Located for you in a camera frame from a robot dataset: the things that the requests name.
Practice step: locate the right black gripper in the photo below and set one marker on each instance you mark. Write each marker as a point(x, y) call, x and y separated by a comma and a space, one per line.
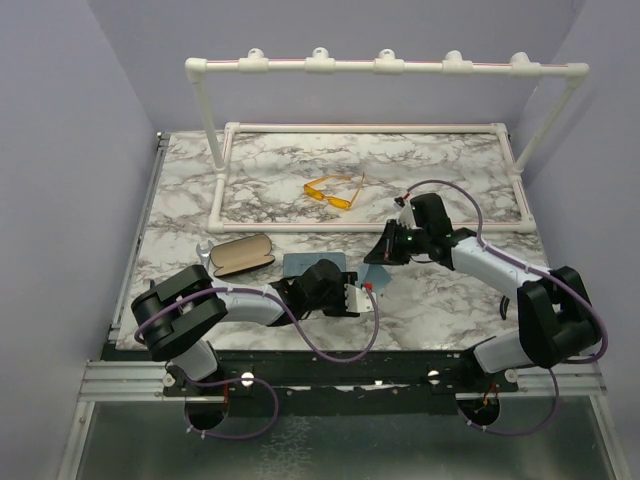
point(386, 252)

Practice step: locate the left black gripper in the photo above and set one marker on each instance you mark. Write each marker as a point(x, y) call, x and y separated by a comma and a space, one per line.
point(341, 310)

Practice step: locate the blue-grey glasses case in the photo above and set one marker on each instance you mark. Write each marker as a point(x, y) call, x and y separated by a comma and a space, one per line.
point(295, 264)

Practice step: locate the black glasses case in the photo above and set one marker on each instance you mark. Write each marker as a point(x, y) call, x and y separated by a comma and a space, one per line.
point(241, 255)

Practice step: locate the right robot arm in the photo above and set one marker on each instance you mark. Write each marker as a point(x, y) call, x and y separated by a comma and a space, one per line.
point(554, 322)

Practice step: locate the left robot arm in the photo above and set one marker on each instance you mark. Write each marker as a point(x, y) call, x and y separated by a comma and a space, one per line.
point(174, 316)

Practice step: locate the orange plastic sunglasses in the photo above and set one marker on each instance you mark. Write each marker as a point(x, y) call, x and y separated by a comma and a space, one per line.
point(310, 190)

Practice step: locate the black tool right edge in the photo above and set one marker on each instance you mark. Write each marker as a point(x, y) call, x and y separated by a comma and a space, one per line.
point(503, 307)

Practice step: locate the silver wrench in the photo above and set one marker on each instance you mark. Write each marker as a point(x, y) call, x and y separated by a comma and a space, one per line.
point(203, 253)

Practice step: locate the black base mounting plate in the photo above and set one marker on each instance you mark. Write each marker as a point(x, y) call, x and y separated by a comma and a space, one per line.
point(299, 383)

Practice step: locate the white PVC pipe rack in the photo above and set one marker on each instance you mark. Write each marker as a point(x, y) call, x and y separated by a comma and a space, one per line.
point(386, 63)

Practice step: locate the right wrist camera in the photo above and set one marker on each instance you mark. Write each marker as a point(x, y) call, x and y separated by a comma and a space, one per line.
point(406, 217)

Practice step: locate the aluminium extrusion rail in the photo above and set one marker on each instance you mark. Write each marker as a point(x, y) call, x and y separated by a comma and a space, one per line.
point(122, 381)

